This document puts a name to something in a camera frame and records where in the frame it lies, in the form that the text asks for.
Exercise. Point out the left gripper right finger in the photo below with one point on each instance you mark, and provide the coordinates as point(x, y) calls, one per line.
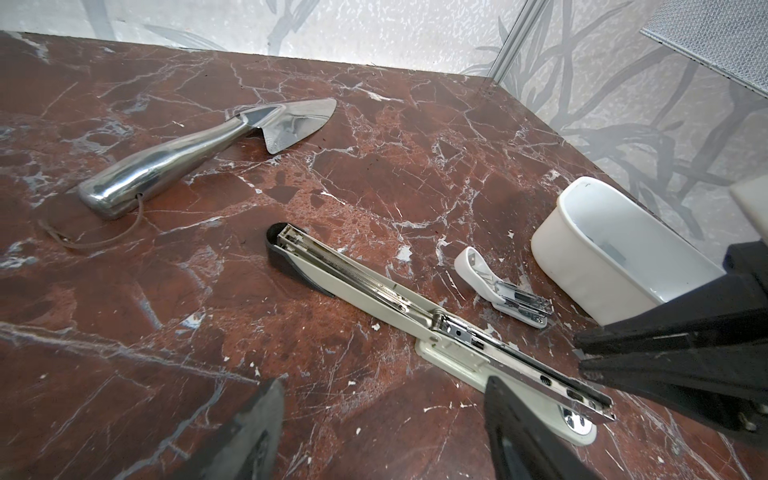
point(522, 447)

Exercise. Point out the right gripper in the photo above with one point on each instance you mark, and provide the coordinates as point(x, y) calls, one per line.
point(727, 393)

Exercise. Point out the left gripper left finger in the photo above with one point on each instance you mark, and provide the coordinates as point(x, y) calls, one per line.
point(244, 447)

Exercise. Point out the white mini stapler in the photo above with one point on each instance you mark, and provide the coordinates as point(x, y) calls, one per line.
point(505, 297)

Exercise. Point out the white oval tray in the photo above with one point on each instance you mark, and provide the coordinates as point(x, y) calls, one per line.
point(614, 259)

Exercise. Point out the silver metal trowel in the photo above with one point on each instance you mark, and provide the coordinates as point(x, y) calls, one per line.
point(128, 184)

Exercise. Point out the white wire mesh basket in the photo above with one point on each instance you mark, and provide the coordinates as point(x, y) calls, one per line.
point(728, 37)

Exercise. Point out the aluminium frame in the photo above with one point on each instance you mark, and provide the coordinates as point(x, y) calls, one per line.
point(522, 27)

